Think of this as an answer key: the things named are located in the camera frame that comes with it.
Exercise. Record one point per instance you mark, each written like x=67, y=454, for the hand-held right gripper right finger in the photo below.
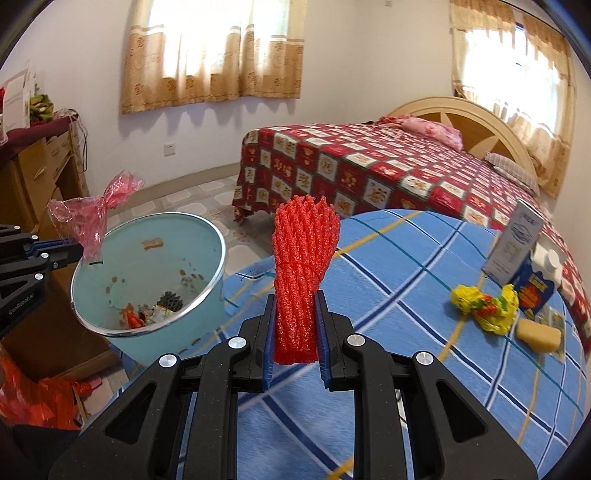
x=323, y=350

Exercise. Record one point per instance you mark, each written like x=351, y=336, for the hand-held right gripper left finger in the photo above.
x=270, y=350

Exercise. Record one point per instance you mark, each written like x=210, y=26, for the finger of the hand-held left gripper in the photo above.
x=55, y=249
x=41, y=270

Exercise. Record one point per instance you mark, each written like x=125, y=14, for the pink plastic bag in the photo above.
x=92, y=221

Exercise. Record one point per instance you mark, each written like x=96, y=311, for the light blue trash bin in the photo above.
x=138, y=258

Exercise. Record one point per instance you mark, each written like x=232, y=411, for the red foam net sleeve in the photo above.
x=300, y=258

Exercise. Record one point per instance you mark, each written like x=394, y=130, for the low wooden cabinet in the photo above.
x=41, y=341

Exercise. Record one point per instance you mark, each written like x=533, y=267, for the wooden dresser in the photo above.
x=41, y=175

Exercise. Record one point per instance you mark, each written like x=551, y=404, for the large red plastic bag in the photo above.
x=37, y=397

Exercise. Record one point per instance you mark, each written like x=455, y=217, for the blue plaid blanket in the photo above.
x=415, y=323

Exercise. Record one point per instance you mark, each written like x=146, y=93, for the black ribbed packaging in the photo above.
x=170, y=302

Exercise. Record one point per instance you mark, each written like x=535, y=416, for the maroon cloth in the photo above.
x=37, y=131

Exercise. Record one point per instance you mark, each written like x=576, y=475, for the green stuffed item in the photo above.
x=41, y=107

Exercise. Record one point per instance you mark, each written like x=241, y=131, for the white paper card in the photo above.
x=16, y=99

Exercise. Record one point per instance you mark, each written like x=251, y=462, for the yellow plastic wrapper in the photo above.
x=485, y=309

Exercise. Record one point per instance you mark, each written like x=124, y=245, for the bed with red patterned bedspread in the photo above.
x=369, y=161

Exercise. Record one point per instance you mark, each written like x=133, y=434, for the yellow sponge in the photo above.
x=538, y=337

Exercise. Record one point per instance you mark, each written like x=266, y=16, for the white grey carton box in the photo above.
x=512, y=244

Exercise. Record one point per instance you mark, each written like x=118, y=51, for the wide beige patterned curtain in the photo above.
x=184, y=69

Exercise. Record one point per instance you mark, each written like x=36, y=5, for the blue yellow milk carton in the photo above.
x=535, y=286

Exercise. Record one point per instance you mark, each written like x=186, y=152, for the pink pillow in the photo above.
x=434, y=131

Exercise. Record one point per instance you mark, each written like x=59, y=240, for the striped pillow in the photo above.
x=512, y=168

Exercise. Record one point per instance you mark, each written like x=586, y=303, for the cream wooden headboard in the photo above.
x=461, y=113

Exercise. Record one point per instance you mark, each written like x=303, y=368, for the narrow beige patterned curtain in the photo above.
x=545, y=92

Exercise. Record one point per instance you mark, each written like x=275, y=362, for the white wall socket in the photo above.
x=170, y=148

